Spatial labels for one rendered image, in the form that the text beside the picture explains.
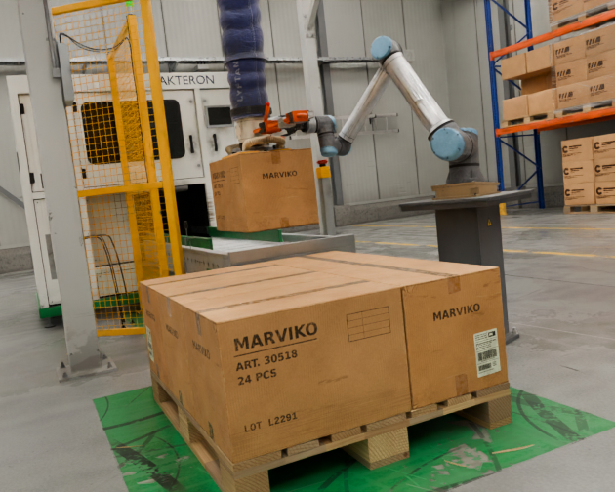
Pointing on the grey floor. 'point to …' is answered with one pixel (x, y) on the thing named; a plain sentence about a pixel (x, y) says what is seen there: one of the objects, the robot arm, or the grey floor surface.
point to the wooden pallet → (484, 412)
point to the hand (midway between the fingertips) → (271, 126)
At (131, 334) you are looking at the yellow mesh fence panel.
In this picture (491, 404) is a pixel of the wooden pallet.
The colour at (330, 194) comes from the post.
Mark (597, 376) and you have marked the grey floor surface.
